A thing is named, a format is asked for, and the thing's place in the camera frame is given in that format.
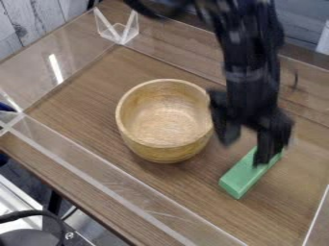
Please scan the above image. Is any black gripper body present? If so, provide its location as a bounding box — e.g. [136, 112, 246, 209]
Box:
[207, 71, 294, 132]

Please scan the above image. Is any clear acrylic tray wall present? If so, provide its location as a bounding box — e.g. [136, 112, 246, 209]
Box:
[0, 99, 247, 246]

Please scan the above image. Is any clear acrylic corner bracket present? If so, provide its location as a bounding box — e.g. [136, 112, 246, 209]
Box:
[93, 8, 139, 45]

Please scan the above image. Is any black cable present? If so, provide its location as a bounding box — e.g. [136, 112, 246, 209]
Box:
[0, 209, 69, 246]

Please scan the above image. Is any brown wooden bowl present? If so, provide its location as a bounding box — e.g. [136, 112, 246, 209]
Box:
[115, 79, 214, 163]

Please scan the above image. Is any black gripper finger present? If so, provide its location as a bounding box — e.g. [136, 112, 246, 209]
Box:
[252, 127, 291, 166]
[211, 108, 242, 146]

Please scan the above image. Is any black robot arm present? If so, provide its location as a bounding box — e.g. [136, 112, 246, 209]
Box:
[123, 0, 294, 166]

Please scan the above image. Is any black table leg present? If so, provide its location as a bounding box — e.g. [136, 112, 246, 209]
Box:
[48, 191, 63, 215]

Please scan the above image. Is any green rectangular block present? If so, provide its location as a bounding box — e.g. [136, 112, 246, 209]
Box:
[218, 148, 283, 199]

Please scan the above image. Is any black metal bracket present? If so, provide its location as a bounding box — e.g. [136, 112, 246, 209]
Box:
[43, 217, 95, 246]

